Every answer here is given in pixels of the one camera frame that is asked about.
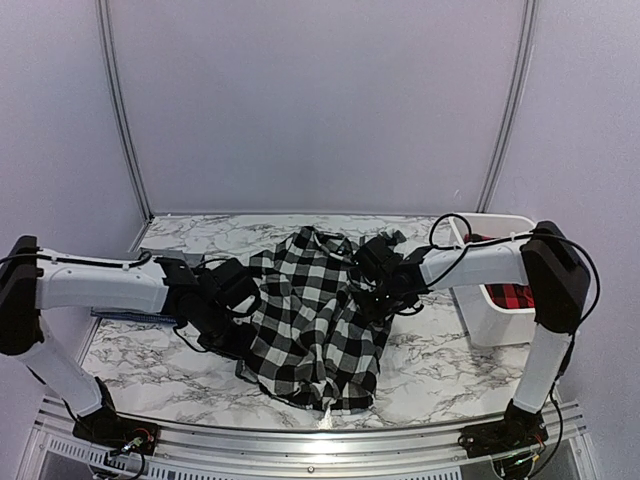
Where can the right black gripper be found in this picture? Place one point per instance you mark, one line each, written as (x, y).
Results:
(370, 310)

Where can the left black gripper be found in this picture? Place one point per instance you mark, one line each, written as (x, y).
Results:
(237, 351)

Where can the black white plaid shirt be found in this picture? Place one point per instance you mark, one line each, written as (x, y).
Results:
(312, 348)

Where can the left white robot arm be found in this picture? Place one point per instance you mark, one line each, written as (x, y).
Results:
(165, 283)

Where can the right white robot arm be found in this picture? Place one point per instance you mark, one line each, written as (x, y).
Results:
(541, 269)

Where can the folded blue checked shirt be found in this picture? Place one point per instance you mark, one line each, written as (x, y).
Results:
(133, 317)

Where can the white plastic bin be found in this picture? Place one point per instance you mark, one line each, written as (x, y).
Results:
(487, 322)

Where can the red black plaid shirt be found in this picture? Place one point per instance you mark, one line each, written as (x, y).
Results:
(511, 296)

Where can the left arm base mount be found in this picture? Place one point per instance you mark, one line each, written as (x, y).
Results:
(120, 434)

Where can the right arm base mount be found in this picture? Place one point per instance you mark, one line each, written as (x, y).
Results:
(498, 437)

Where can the aluminium front rail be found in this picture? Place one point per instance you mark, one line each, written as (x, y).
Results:
(189, 451)

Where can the right wall metal profile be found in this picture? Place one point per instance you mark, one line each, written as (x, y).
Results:
(517, 85)

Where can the wall metal profile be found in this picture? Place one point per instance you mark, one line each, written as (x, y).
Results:
(517, 85)
(117, 98)

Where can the left wall metal profile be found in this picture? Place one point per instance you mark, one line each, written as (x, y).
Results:
(117, 98)

